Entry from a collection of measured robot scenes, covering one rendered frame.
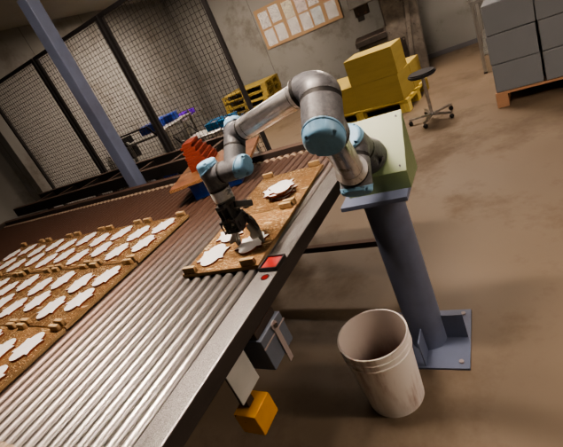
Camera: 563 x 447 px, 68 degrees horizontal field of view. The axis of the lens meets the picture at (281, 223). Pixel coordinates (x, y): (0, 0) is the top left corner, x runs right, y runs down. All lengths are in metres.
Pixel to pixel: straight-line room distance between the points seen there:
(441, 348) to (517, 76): 3.30
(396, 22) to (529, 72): 3.07
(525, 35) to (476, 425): 3.70
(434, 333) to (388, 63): 4.17
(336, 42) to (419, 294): 7.32
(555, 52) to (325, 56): 5.06
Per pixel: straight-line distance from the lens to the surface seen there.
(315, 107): 1.13
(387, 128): 1.76
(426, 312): 2.06
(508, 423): 1.95
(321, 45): 8.98
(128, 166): 3.55
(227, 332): 1.25
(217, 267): 1.56
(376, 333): 2.03
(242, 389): 1.28
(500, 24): 4.80
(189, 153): 2.60
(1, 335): 2.21
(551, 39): 4.85
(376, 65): 5.81
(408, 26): 7.46
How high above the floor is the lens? 1.59
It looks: 23 degrees down
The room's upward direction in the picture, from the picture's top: 25 degrees counter-clockwise
